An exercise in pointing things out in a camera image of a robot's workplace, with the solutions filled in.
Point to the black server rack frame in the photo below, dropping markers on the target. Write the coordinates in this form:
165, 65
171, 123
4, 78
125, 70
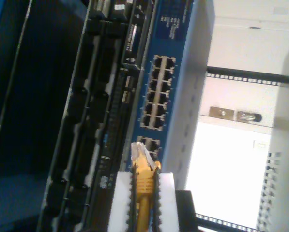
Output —
243, 71

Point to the blue network switch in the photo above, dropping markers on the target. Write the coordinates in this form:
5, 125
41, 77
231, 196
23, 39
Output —
169, 48

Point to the black wall plate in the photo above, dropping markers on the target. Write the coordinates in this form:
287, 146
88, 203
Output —
248, 116

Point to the black rack server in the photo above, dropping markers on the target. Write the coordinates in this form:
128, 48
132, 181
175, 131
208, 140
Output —
98, 96

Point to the brown wall plate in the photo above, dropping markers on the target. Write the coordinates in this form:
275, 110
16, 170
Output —
221, 112

